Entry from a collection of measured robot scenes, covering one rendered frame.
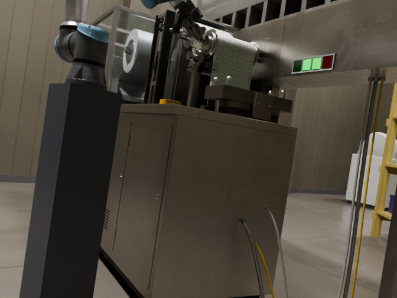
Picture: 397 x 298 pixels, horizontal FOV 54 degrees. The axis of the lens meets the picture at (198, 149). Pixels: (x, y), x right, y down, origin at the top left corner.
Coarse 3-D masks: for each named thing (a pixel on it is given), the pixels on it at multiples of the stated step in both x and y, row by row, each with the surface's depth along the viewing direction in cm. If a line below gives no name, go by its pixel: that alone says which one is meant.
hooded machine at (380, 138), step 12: (384, 144) 700; (396, 144) 718; (372, 156) 709; (360, 168) 722; (372, 168) 707; (348, 180) 736; (372, 180) 705; (396, 180) 714; (348, 192) 734; (372, 192) 703; (360, 204) 720; (372, 204) 701
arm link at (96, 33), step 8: (80, 24) 140; (80, 32) 139; (88, 32) 139; (96, 32) 139; (104, 32) 141; (72, 40) 143; (80, 40) 139; (88, 40) 139; (96, 40) 139; (104, 40) 142; (72, 48) 144; (80, 48) 139; (88, 48) 139; (96, 48) 140; (104, 48) 142; (72, 56) 147; (80, 56) 139; (88, 56) 139; (96, 56) 140; (104, 56) 143
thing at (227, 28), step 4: (200, 20) 218; (204, 20) 217; (208, 20) 218; (212, 20) 219; (204, 24) 224; (208, 24) 223; (212, 24) 222; (216, 24) 221; (220, 24) 222; (224, 24) 223; (216, 28) 229; (220, 28) 228; (224, 28) 227; (228, 28) 229; (232, 28) 226; (236, 28) 227; (232, 32) 235
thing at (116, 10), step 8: (112, 8) 271; (120, 8) 266; (128, 8) 268; (104, 16) 288; (144, 16) 274; (152, 16) 277; (112, 24) 266; (112, 32) 265; (112, 40) 265; (112, 48) 266; (112, 56) 266
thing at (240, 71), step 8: (216, 56) 188; (224, 56) 190; (224, 64) 191; (232, 64) 193; (240, 64) 195; (248, 64) 198; (216, 72) 189; (224, 72) 191; (232, 72) 193; (240, 72) 196; (248, 72) 198; (224, 80) 192; (232, 80) 194; (240, 80) 196; (248, 80) 198; (248, 88) 199
